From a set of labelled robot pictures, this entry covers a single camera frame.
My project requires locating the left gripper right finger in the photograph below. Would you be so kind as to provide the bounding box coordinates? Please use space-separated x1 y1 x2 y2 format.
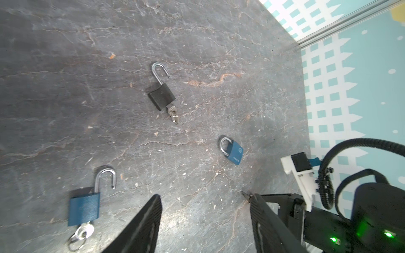
250 194 306 253

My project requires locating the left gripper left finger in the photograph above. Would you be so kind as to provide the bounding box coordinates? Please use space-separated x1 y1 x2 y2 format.
103 194 162 253

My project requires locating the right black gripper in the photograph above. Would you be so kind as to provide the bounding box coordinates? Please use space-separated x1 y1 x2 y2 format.
261 194 351 253

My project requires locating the small key for blue padlock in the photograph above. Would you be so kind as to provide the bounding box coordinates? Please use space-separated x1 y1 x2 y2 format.
67 222 95 252

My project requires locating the small blue padlock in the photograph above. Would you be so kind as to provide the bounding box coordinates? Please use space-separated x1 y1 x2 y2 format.
68 166 117 227

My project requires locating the silver key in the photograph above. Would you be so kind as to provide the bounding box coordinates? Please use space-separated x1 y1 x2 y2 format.
167 105 179 125

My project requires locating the black padlock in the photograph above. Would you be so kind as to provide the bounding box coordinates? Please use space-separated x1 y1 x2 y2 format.
148 62 176 111

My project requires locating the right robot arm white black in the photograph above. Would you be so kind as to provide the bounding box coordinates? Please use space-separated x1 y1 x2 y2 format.
248 138 405 253

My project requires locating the blue padlock silver shackle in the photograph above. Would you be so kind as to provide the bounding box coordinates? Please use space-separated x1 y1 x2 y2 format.
219 137 244 165

